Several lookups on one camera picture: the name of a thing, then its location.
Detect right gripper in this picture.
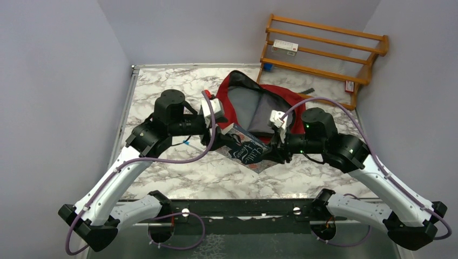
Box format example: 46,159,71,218
260,125,325,164

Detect Little Women floral book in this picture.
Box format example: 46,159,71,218
217,123,277,174

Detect red student backpack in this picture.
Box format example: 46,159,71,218
216,70,304,144

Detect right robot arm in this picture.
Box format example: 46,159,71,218
262,108,447,251

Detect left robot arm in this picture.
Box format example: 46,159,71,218
58,90,225,252

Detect blue capped white pen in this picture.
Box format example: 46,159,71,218
183,141,202,151

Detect small blue block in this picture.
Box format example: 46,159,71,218
263,63,274,72

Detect small red white box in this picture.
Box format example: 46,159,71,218
345,80,355,94

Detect white box on shelf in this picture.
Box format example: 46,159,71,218
272,39,299,57

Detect wooden shelf rack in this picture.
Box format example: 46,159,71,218
256,13,389,110

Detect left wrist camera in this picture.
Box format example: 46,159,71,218
199,98,228,127

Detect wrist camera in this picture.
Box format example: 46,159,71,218
268,110,288,143
199,98,228,127

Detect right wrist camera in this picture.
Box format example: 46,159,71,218
268,110,288,143

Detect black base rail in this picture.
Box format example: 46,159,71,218
150,198,348,236

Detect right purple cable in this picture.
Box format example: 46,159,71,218
280,97,453,248

